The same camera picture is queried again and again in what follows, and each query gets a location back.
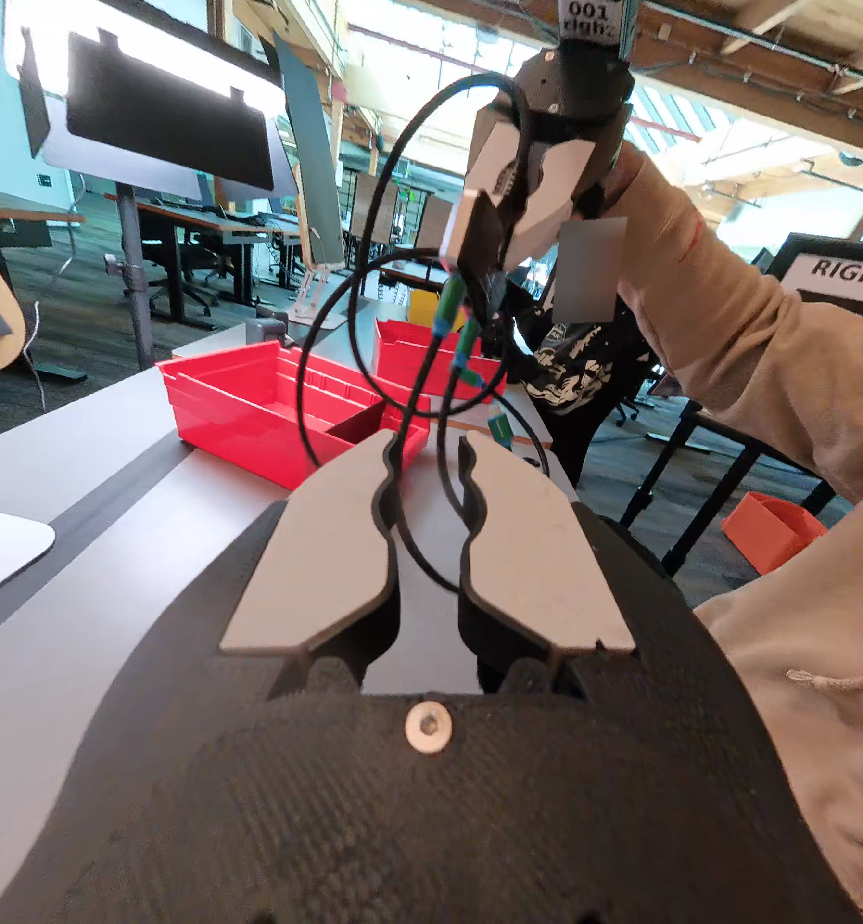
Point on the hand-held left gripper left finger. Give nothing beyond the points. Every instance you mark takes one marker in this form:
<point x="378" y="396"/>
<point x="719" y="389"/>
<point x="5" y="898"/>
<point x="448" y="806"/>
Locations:
<point x="316" y="563"/>

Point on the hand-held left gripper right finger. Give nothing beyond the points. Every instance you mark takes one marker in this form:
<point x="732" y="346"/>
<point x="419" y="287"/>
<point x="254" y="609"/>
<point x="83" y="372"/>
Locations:
<point x="540" y="563"/>

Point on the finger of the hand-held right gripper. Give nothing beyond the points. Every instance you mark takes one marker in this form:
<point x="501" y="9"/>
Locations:
<point x="493" y="155"/>
<point x="558" y="180"/>

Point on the red plastic bin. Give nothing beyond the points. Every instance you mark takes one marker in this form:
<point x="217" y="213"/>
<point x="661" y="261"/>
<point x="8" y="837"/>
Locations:
<point x="244" y="411"/>
<point x="402" y="354"/>

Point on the yellow plastic bin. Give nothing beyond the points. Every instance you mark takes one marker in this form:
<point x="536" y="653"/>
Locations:
<point x="421" y="310"/>

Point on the dark tilted panel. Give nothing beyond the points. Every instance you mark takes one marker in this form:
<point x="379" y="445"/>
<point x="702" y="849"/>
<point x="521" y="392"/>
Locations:
<point x="312" y="159"/>

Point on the orange box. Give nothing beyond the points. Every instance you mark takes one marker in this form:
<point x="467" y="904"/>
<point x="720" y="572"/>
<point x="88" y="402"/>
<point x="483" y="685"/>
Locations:
<point x="770" y="530"/>

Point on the small grey device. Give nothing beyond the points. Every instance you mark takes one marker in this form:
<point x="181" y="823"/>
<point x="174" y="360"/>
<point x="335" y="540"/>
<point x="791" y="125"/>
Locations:
<point x="265" y="330"/>

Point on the black framed marker sign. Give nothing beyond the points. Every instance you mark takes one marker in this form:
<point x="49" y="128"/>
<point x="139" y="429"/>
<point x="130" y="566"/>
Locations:
<point x="835" y="271"/>

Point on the person's beige hoodie torso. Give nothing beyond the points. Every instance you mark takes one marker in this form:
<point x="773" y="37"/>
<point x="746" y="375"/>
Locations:
<point x="821" y="650"/>

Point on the white rounded pad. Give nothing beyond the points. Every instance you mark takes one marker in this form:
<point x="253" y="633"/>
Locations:
<point x="6" y="548"/>

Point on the black office desk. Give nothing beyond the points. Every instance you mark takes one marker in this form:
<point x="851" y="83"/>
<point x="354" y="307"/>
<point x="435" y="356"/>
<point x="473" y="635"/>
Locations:
<point x="186" y="213"/>

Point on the silver backed monitor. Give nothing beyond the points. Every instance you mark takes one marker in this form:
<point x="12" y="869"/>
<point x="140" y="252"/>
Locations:
<point x="164" y="108"/>

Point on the grey stand pole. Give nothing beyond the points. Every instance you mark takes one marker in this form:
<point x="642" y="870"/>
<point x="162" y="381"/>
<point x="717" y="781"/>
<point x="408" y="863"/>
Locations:
<point x="132" y="274"/>

